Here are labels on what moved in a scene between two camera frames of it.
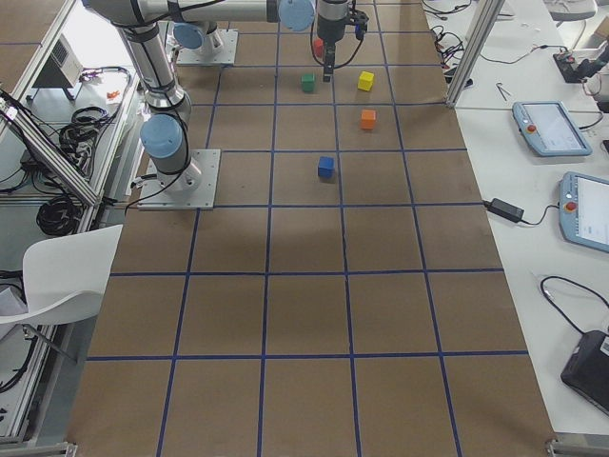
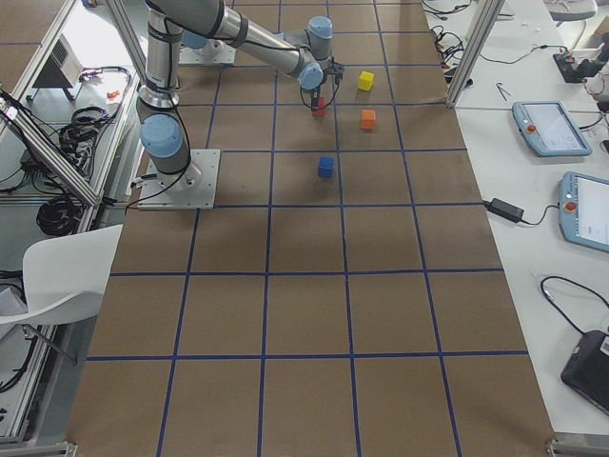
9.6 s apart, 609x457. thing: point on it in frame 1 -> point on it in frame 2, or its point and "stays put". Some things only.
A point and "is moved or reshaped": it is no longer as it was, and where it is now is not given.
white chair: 65,276 stays put
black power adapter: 504,209 stays put
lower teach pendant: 583,209 stays put
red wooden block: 319,47 is moved or reshaped
